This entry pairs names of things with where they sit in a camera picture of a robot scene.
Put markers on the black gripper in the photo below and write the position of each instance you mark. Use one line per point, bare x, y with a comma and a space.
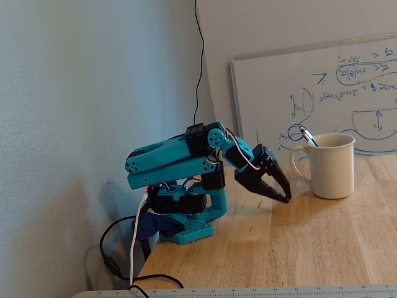
255, 179

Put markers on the blue and black pen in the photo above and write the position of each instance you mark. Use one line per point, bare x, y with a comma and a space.
308, 135

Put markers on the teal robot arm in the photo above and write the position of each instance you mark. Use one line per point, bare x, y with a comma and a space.
161, 158

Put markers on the cream ceramic mug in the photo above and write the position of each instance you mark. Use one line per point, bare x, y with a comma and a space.
333, 170

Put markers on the whiteboard with blue writing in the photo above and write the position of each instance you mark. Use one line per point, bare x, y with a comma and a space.
266, 93

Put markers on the grey ruler strip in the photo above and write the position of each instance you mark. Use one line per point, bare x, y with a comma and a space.
248, 293

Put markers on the blue table clamp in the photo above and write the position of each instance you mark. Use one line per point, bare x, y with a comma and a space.
149, 226

